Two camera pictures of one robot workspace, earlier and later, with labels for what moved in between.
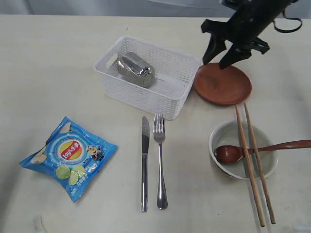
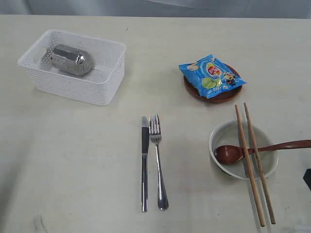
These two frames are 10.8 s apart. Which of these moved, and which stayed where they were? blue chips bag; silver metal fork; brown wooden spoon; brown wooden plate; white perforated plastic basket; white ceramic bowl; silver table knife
Moved: silver metal fork; brown wooden plate; blue chips bag; white perforated plastic basket
Stayed: brown wooden spoon; silver table knife; white ceramic bowl
